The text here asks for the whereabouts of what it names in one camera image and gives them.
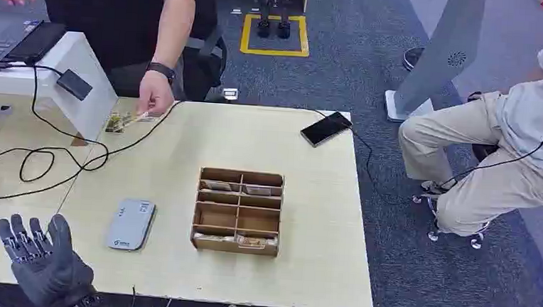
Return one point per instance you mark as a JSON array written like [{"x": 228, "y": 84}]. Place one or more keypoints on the black smartphone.
[{"x": 326, "y": 129}]

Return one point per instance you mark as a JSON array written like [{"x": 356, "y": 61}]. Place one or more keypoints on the wheeled stool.
[{"x": 433, "y": 205}]

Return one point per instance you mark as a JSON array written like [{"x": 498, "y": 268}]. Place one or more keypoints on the standing person's left hand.
[{"x": 154, "y": 95}]

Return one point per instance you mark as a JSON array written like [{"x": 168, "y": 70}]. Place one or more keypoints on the black robot legs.
[{"x": 273, "y": 11}]

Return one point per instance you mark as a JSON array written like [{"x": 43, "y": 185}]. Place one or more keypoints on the small grey desk object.
[{"x": 1, "y": 110}]

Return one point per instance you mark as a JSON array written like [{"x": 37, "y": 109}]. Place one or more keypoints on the flat grey card reader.
[{"x": 131, "y": 225}]

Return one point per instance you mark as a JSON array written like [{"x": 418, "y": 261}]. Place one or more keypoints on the card in wooden box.
[
  {"x": 212, "y": 237},
  {"x": 256, "y": 241},
  {"x": 216, "y": 185},
  {"x": 259, "y": 190}
]

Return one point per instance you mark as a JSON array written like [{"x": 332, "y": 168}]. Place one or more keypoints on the printed card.
[{"x": 122, "y": 122}]

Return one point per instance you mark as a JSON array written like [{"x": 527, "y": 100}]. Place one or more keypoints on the seated person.
[{"x": 513, "y": 139}]

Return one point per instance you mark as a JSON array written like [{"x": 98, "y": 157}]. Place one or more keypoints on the wooden divided card box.
[{"x": 235, "y": 248}]

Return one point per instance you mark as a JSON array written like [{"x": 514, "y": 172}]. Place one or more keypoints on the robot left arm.
[{"x": 91, "y": 305}]

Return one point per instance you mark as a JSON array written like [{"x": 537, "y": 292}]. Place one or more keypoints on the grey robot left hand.
[{"x": 52, "y": 271}]

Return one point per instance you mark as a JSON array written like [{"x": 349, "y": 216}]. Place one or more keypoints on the black tablet device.
[{"x": 38, "y": 41}]

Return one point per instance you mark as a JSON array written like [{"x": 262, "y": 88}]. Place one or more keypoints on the standing person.
[{"x": 100, "y": 19}]

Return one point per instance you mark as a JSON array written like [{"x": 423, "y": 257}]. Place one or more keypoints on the black round floor object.
[{"x": 412, "y": 58}]

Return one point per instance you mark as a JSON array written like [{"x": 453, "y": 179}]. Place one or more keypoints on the white desk riser box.
[{"x": 69, "y": 60}]

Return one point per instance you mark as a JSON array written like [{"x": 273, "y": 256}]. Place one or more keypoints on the black wristwatch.
[{"x": 162, "y": 70}]

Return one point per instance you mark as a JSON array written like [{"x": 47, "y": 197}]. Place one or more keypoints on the black office chair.
[{"x": 206, "y": 63}]

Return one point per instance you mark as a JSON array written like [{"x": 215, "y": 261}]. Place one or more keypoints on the grey standing pillar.
[{"x": 440, "y": 54}]

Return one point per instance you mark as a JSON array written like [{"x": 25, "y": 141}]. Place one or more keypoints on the black power adapter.
[{"x": 74, "y": 84}]

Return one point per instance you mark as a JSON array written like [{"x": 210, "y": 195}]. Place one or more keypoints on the small white floor socket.
[{"x": 230, "y": 94}]

